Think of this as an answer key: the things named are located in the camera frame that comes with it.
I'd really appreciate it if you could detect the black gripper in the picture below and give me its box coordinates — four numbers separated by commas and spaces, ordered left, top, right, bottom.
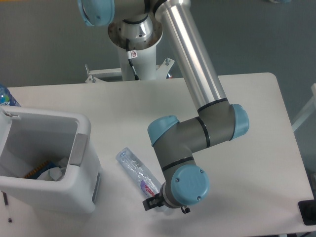
142, 189, 191, 213

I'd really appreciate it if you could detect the white frame at right edge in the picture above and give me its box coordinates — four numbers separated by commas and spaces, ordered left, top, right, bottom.
292, 83, 316, 132

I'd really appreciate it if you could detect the colourful trash in bin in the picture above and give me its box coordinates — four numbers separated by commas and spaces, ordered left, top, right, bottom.
24, 160, 56, 179

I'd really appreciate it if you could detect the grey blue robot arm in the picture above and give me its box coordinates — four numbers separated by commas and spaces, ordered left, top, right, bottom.
78, 0, 249, 213

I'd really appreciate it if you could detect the black device at table corner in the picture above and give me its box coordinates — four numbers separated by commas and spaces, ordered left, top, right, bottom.
298, 199, 316, 226

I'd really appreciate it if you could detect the blue bottle at edge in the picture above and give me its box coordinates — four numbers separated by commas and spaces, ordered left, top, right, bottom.
0, 84, 21, 107

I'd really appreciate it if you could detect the black pen on table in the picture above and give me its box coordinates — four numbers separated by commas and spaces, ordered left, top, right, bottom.
1, 191, 12, 223

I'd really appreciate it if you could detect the clear plastic water bottle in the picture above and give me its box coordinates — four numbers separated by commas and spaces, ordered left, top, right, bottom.
116, 148, 161, 198

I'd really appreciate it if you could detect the white tissue pack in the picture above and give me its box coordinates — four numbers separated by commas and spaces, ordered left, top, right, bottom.
37, 157, 69, 181

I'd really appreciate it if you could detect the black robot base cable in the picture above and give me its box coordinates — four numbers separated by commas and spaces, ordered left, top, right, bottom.
125, 38, 141, 81

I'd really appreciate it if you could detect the white trash can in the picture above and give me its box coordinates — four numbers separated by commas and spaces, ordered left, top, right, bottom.
0, 106, 102, 213

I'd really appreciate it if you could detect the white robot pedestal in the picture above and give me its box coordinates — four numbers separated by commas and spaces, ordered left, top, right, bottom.
85, 13, 175, 83

